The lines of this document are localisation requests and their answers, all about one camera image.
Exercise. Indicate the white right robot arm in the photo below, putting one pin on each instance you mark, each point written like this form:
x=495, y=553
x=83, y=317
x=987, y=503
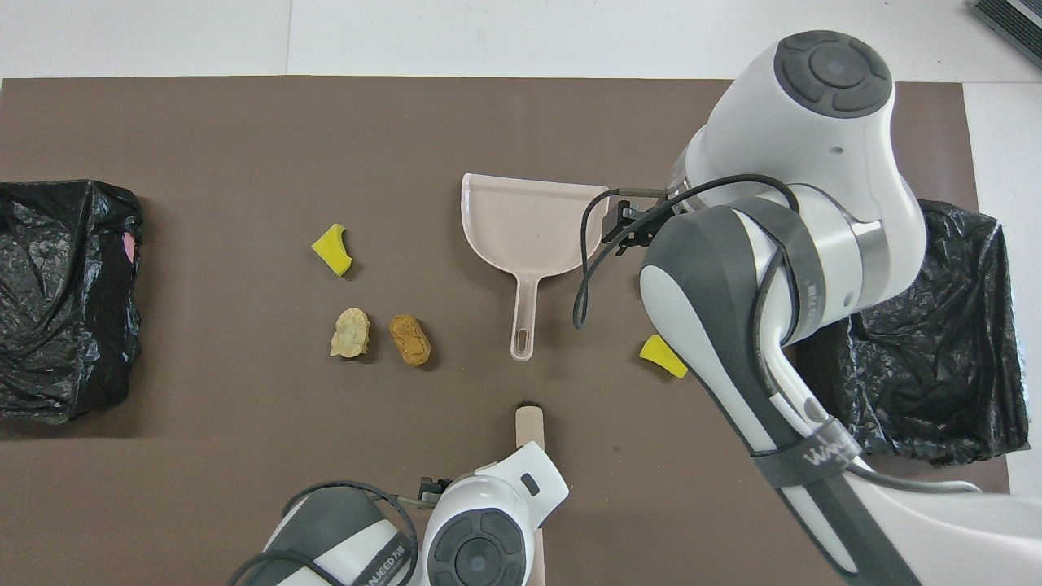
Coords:
x=814, y=138

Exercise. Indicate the pale crusty bread toy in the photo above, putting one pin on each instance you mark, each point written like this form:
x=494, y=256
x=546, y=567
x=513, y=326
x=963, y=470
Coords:
x=350, y=332

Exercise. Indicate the yellow sponge piece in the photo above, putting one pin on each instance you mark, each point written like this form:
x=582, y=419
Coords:
x=330, y=248
x=661, y=354

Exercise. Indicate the black bag lined bin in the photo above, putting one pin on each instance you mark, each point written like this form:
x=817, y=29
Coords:
x=936, y=366

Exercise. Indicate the brown bread roll toy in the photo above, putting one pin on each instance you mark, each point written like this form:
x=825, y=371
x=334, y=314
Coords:
x=409, y=339

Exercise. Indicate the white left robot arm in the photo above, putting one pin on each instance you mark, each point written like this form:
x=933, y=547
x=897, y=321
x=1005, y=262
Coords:
x=488, y=505

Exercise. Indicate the beige hand brush black bristles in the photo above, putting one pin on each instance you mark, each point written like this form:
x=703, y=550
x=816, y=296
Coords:
x=529, y=427

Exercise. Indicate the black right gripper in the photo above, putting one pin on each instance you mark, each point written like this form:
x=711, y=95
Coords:
x=655, y=221

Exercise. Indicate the black bag bin pink spot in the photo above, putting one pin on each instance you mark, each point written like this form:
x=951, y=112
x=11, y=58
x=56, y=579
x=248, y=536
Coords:
x=57, y=309

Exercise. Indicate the beige plastic dustpan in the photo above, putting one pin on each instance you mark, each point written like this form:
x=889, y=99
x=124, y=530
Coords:
x=521, y=228

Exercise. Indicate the brown table mat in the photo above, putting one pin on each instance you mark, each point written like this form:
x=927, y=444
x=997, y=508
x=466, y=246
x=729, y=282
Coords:
x=244, y=456

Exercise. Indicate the grey ribbed panel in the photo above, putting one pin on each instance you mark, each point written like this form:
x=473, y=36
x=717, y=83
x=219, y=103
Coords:
x=1013, y=16

